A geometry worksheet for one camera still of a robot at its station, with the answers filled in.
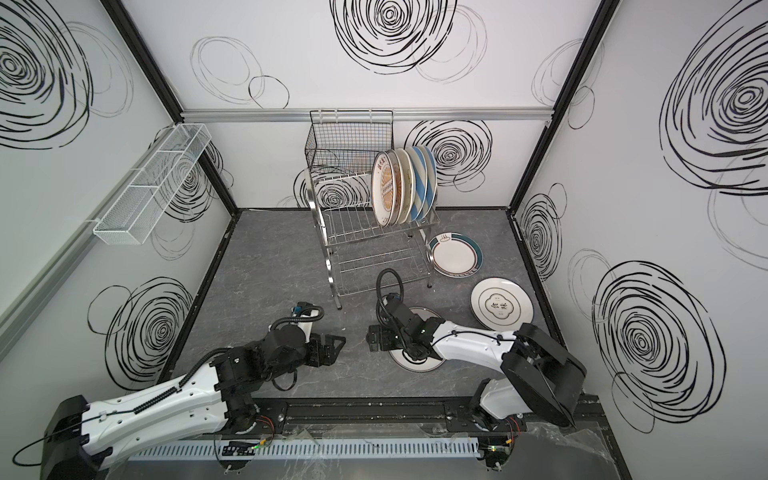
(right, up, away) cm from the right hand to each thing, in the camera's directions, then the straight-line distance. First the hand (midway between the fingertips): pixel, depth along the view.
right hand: (373, 342), depth 83 cm
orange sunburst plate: (+3, +43, -3) cm, 43 cm away
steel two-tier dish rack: (-5, +23, +25) cm, 34 cm away
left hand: (-9, +3, -7) cm, 12 cm away
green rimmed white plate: (+28, +23, +23) cm, 43 cm away
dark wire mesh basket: (-9, +61, +13) cm, 63 cm away
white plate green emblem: (+40, +8, +11) cm, 42 cm away
